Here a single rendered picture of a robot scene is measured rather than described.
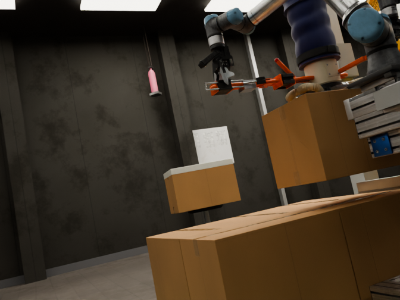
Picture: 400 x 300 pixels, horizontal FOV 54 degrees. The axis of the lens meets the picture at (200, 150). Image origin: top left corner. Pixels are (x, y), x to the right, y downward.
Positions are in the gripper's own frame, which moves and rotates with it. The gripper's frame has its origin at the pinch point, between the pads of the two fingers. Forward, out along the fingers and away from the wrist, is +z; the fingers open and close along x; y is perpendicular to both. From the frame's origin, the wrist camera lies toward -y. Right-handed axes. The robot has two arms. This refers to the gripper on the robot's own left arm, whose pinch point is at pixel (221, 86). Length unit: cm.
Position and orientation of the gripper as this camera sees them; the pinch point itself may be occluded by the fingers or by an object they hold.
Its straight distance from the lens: 190.1
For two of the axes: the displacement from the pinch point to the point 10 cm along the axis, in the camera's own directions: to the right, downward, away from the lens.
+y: 9.2, -1.4, 3.7
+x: -3.4, 1.9, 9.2
